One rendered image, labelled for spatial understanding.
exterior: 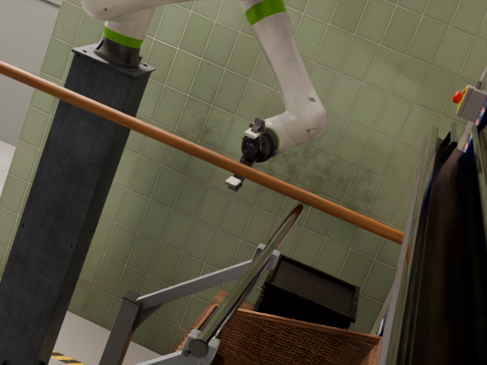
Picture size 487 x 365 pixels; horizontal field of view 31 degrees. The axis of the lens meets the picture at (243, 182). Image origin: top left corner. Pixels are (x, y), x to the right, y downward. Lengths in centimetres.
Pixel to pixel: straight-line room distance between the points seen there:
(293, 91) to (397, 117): 88
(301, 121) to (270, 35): 26
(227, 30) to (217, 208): 69
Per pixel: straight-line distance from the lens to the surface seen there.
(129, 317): 189
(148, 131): 219
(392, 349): 90
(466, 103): 294
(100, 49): 279
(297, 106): 249
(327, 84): 332
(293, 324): 251
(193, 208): 351
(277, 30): 252
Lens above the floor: 175
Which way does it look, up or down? 16 degrees down
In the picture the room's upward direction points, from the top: 22 degrees clockwise
